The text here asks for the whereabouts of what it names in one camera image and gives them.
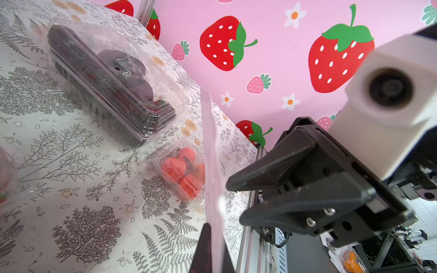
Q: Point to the clear box of dark berries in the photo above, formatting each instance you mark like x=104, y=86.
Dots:
x=113, y=79

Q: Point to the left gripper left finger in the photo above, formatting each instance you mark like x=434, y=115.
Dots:
x=202, y=259

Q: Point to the clear box of red strawberries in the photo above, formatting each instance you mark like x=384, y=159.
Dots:
x=9, y=179

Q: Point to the white sticker sheet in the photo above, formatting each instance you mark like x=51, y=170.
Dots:
x=214, y=182

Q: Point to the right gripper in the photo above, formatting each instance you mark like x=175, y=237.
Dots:
x=322, y=187

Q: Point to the small clear box of tomatoes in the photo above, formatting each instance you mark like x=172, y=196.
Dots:
x=183, y=169

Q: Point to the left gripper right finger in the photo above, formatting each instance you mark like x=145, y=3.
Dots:
x=227, y=265

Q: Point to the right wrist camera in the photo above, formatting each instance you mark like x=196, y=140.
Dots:
x=391, y=102

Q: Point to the bag of oranges outside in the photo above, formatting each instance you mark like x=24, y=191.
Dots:
x=351, y=263

